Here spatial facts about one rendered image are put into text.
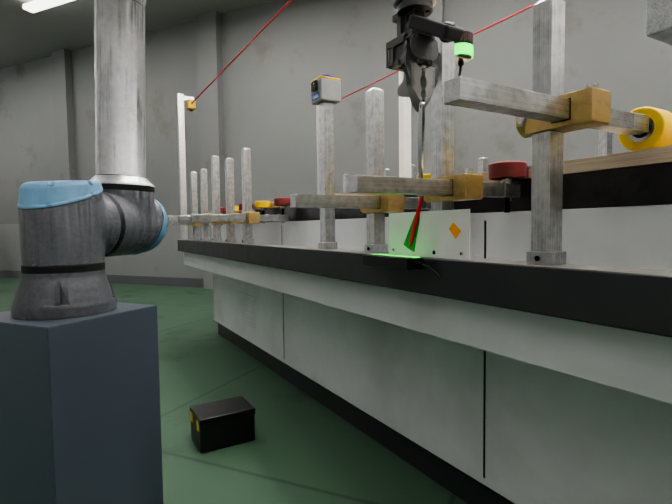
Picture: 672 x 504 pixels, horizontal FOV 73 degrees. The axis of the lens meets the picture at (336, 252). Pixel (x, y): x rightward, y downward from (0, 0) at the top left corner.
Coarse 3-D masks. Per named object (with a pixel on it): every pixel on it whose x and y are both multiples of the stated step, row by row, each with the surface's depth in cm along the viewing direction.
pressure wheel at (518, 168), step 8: (496, 168) 101; (504, 168) 99; (512, 168) 99; (520, 168) 99; (496, 176) 101; (504, 176) 100; (512, 176) 99; (520, 176) 100; (504, 200) 103; (504, 208) 103
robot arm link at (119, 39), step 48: (96, 0) 104; (144, 0) 109; (96, 48) 105; (144, 48) 110; (96, 96) 106; (144, 96) 110; (96, 144) 107; (144, 144) 111; (144, 192) 108; (144, 240) 110
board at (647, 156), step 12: (600, 156) 89; (612, 156) 87; (624, 156) 85; (636, 156) 83; (648, 156) 82; (660, 156) 80; (528, 168) 103; (564, 168) 95; (576, 168) 93; (588, 168) 91; (600, 168) 89; (612, 168) 87; (492, 180) 112; (348, 192) 169
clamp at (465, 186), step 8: (448, 176) 94; (456, 176) 92; (464, 176) 90; (472, 176) 91; (480, 176) 92; (456, 184) 92; (464, 184) 90; (472, 184) 91; (480, 184) 92; (456, 192) 92; (464, 192) 90; (472, 192) 91; (480, 192) 92; (424, 200) 102; (432, 200) 98; (440, 200) 96; (448, 200) 95; (456, 200) 95; (464, 200) 96
